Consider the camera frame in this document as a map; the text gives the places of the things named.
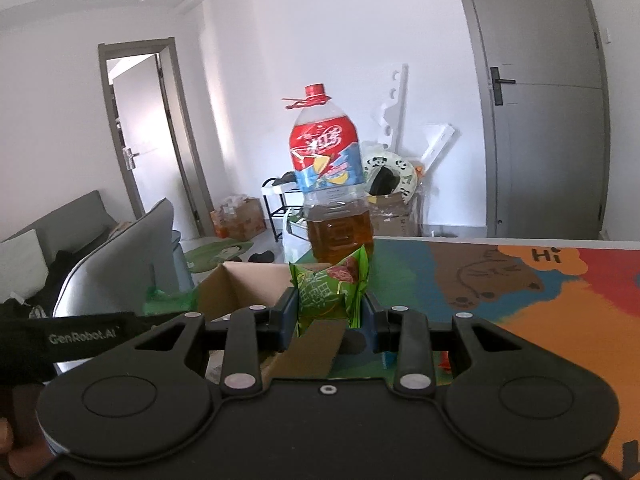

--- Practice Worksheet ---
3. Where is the green candy packet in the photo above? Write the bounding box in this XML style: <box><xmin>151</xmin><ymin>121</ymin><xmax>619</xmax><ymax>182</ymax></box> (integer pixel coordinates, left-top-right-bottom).
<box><xmin>288</xmin><ymin>246</ymin><xmax>369</xmax><ymax>336</ymax></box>

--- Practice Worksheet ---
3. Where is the red sesame candy packet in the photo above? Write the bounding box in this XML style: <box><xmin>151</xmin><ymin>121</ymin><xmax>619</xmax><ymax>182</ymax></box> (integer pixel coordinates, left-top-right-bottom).
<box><xmin>438</xmin><ymin>351</ymin><xmax>451</xmax><ymax>373</ymax></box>

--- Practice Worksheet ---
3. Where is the person left hand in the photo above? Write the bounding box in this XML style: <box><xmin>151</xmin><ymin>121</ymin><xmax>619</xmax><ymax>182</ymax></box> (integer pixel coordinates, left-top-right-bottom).
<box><xmin>1</xmin><ymin>384</ymin><xmax>55</xmax><ymax>479</ymax></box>

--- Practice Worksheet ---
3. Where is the open cardboard box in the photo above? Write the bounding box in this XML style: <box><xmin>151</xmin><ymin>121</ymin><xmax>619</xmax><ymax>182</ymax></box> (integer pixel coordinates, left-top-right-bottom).
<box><xmin>198</xmin><ymin>261</ymin><xmax>347</xmax><ymax>384</ymax></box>

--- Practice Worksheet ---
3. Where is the black slipper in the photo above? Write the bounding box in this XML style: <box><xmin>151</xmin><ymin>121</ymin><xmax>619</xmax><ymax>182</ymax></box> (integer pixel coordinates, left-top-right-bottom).
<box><xmin>248</xmin><ymin>250</ymin><xmax>276</xmax><ymax>263</ymax></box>

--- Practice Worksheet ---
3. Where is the white pillow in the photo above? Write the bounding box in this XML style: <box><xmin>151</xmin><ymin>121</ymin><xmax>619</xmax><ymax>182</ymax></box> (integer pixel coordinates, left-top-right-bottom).
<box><xmin>0</xmin><ymin>230</ymin><xmax>49</xmax><ymax>302</ymax></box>

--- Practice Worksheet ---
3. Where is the green floor rug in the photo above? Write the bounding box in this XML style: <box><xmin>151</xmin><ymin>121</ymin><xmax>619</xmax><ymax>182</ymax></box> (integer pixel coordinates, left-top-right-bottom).
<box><xmin>184</xmin><ymin>238</ymin><xmax>253</xmax><ymax>274</ymax></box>

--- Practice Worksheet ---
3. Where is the white plastic bag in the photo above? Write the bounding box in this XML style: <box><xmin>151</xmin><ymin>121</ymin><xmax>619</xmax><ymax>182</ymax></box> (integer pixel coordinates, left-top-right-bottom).
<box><xmin>282</xmin><ymin>206</ymin><xmax>311</xmax><ymax>262</ymax></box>

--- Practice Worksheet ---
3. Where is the grey chair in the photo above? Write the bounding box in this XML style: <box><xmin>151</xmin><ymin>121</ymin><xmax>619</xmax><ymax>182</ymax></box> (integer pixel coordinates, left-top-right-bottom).
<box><xmin>53</xmin><ymin>198</ymin><xmax>179</xmax><ymax>318</ymax></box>

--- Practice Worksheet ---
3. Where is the brown box on floor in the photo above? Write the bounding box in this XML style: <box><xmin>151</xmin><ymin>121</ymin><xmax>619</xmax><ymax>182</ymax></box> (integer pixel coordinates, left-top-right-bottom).
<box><xmin>209</xmin><ymin>195</ymin><xmax>266</xmax><ymax>242</ymax></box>

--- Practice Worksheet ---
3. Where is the grey sofa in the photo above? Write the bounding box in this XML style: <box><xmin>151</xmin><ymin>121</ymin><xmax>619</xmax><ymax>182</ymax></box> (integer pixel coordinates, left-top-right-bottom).
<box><xmin>0</xmin><ymin>190</ymin><xmax>122</xmax><ymax>311</ymax></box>

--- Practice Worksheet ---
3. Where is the black shoe rack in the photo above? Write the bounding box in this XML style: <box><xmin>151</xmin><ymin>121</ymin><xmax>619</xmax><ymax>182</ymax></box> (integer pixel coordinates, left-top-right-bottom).
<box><xmin>262</xmin><ymin>171</ymin><xmax>302</xmax><ymax>242</ymax></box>

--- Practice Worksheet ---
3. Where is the panda pattern cushion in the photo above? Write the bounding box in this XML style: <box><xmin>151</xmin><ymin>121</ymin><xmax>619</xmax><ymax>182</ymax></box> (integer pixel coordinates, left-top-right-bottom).
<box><xmin>363</xmin><ymin>152</ymin><xmax>419</xmax><ymax>204</ymax></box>

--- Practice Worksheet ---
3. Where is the colourful cartoon table mat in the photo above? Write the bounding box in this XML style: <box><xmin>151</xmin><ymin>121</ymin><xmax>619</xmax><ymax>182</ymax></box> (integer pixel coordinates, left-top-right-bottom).
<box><xmin>369</xmin><ymin>237</ymin><xmax>639</xmax><ymax>479</ymax></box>

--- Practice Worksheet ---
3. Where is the large iced tea bottle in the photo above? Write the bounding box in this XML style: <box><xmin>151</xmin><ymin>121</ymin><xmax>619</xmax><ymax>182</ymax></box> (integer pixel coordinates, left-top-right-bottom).
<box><xmin>286</xmin><ymin>84</ymin><xmax>374</xmax><ymax>263</ymax></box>

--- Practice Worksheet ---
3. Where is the white foam board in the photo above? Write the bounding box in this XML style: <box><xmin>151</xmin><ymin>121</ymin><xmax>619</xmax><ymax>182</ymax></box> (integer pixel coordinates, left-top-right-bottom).
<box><xmin>374</xmin><ymin>63</ymin><xmax>409</xmax><ymax>152</ymax></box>

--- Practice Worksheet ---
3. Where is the grey door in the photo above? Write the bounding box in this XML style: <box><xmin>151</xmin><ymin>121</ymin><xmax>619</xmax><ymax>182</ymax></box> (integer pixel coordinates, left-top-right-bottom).
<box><xmin>98</xmin><ymin>37</ymin><xmax>214</xmax><ymax>240</ymax></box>
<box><xmin>470</xmin><ymin>0</ymin><xmax>608</xmax><ymax>240</ymax></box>

